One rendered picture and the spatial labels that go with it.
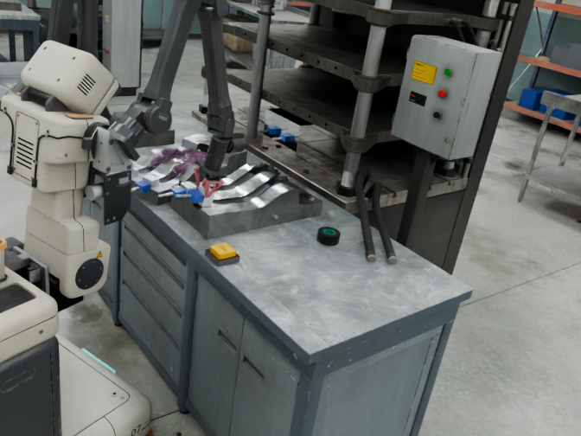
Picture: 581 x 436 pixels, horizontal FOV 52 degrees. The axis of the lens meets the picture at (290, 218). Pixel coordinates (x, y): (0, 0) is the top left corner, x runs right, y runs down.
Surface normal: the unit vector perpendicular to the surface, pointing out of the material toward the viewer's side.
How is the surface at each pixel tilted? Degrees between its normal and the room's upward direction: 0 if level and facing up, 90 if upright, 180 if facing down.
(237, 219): 90
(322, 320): 0
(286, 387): 90
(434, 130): 90
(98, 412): 0
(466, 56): 90
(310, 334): 0
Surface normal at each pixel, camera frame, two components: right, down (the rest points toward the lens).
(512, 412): 0.15, -0.89
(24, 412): 0.81, 0.35
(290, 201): 0.61, 0.42
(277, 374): -0.78, 0.17
